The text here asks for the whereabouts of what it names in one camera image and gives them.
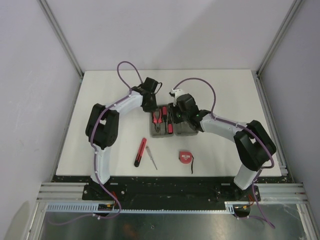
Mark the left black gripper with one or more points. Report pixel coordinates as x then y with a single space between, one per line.
153 107

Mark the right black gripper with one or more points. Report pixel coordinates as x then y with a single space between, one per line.
175 120

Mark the pink handle bit screwdriver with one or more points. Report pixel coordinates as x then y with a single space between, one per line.
164 114

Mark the small pink handle screwdriver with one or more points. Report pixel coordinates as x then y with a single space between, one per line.
170 128

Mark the grey plastic tool case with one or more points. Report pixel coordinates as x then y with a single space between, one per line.
179 129

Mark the pink black pliers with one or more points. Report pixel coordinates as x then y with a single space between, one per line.
157 119

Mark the red tape measure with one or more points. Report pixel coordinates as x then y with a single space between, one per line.
187 158

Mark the clear tester screwdriver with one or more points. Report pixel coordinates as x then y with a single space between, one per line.
148 150

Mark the pink black utility knife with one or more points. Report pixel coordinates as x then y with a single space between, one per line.
140 152

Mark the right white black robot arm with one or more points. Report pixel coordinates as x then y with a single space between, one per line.
254 145

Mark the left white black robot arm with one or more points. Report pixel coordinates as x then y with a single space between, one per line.
103 124

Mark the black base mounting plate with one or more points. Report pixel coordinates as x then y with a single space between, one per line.
124 187

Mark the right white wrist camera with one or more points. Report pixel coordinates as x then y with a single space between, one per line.
176 93

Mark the left aluminium frame post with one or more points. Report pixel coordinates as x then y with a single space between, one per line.
52 20

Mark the aluminium frame post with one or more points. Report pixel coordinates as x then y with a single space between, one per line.
52 20
280 34

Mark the grey slotted cable duct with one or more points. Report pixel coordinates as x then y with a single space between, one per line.
103 208

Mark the right aluminium frame post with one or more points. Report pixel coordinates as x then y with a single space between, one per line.
280 34

